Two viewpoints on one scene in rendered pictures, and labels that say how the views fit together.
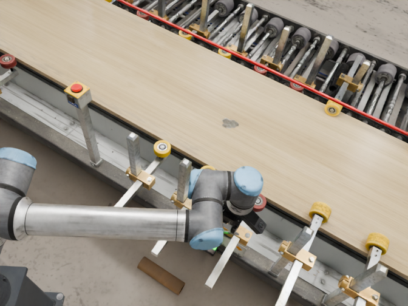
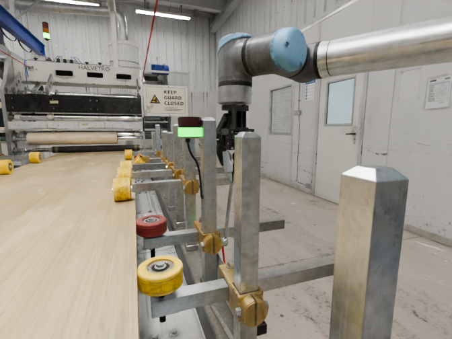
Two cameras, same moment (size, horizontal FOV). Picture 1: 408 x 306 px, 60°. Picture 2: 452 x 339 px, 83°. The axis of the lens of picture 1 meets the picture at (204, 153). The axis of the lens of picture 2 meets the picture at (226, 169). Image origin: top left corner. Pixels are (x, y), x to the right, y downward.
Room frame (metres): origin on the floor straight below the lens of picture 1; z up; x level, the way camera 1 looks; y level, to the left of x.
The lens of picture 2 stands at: (1.06, 0.36, 1.15)
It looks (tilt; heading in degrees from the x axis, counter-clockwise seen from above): 9 degrees down; 227
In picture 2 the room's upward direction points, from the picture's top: straight up
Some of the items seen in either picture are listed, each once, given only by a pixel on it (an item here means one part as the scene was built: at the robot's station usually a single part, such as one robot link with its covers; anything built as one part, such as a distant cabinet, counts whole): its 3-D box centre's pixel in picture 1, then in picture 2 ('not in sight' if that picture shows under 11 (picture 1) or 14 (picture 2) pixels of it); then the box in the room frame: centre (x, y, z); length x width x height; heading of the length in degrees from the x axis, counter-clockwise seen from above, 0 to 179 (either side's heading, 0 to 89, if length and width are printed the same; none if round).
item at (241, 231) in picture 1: (235, 231); (206, 235); (0.63, -0.19, 0.85); 0.13 x 0.06 x 0.05; 67
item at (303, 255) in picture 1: (296, 254); (188, 183); (0.53, -0.42, 0.95); 0.13 x 0.06 x 0.05; 67
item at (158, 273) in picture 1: (161, 275); not in sight; (0.61, 0.13, 0.04); 0.30 x 0.08 x 0.08; 67
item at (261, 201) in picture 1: (254, 206); (152, 237); (0.76, -0.26, 0.85); 0.08 x 0.08 x 0.11
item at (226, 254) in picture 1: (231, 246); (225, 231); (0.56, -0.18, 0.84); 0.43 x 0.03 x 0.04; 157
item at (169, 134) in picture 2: not in sight; (171, 175); (0.34, -0.86, 0.89); 0.03 x 0.03 x 0.48; 67
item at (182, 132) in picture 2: not in sight; (190, 132); (0.68, -0.19, 1.14); 0.06 x 0.06 x 0.02
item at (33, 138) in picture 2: not in sight; (97, 138); (0.22, -2.55, 1.05); 1.43 x 0.12 x 0.12; 157
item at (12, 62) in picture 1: (10, 66); not in sight; (1.34, 1.12, 0.85); 0.08 x 0.08 x 0.11
